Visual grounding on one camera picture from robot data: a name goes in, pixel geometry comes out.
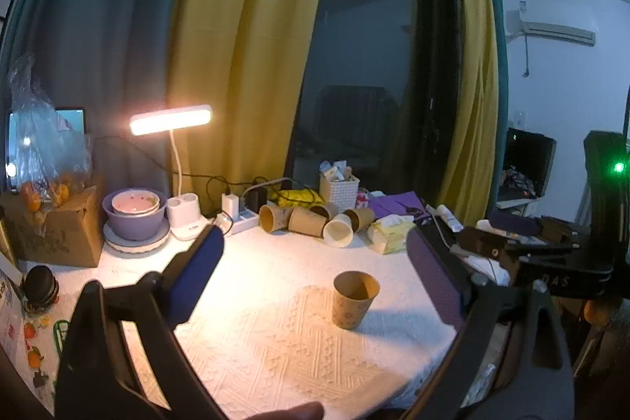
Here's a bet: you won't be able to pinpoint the floral brown paper cup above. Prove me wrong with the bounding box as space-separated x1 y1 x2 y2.
332 271 380 330

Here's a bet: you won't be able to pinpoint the plain brown paper cup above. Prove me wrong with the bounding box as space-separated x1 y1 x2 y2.
344 207 375 232

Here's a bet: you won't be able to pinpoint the white paper cup green print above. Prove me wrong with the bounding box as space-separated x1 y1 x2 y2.
322 213 354 248

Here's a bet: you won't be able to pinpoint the brown cup line drawing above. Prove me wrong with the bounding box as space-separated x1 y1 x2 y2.
288 207 328 238

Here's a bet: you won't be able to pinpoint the floral cup at back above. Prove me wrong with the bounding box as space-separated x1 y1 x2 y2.
258 205 294 233

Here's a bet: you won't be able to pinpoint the white tube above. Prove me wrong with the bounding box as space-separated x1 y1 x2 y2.
427 205 463 233

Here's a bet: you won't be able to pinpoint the right yellow curtain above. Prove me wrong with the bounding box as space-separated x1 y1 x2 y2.
438 0 498 225

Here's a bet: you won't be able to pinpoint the yellow curtain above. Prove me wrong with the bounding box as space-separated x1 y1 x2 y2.
438 0 498 225
168 0 319 214

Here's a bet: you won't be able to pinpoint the black monitor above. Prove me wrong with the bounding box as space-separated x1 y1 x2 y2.
498 128 556 202

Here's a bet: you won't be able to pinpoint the purple cloth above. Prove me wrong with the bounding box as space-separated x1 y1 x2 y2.
369 191 428 220

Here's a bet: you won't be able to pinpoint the yellow tissue pack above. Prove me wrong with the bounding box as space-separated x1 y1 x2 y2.
367 214 414 255

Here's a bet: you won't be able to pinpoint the black round speaker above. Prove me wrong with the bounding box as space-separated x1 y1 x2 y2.
22 265 59 310

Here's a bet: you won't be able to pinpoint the pink white carton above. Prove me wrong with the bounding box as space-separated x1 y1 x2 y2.
354 188 369 209

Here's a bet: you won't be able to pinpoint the white plate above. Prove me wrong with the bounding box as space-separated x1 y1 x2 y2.
104 218 170 255

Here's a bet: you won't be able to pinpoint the white slotted plastic basket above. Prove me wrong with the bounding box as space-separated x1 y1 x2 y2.
319 175 360 211

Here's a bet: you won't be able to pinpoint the sachets in basket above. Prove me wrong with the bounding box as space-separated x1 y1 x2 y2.
319 160 352 182

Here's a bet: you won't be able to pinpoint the purple bowl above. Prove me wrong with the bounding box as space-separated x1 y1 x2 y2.
102 188 167 240

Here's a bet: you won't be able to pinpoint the cardboard box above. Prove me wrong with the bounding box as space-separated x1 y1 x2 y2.
1 185 104 268

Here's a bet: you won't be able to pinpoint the yellow plastic bag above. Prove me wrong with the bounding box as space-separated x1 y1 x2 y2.
271 188 324 208

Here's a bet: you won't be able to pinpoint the pink inner bowl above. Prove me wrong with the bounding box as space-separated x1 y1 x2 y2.
111 189 160 216

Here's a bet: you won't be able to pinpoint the white desk lamp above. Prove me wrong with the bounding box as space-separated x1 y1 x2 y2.
129 104 213 241

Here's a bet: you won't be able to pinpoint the white textured table cloth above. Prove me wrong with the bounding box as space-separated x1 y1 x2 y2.
19 212 493 420

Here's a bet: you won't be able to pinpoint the white air conditioner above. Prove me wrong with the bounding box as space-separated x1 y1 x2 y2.
505 1 598 47

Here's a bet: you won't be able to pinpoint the white power strip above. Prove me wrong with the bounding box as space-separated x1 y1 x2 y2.
211 209 259 237

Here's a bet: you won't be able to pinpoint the white charger plug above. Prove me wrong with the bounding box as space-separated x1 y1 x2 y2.
221 193 240 222

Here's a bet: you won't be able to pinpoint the black power adapter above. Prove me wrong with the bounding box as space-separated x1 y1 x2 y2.
243 187 268 213

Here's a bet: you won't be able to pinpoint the clear plastic bag of oranges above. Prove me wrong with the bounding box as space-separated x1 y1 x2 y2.
7 54 92 214

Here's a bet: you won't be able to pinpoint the teal curtain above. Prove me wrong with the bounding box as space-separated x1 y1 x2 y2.
1 0 178 192

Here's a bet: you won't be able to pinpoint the grey cable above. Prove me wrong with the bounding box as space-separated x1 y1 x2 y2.
430 212 499 283

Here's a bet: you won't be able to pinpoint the black cable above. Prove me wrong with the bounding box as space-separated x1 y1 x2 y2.
93 133 316 216

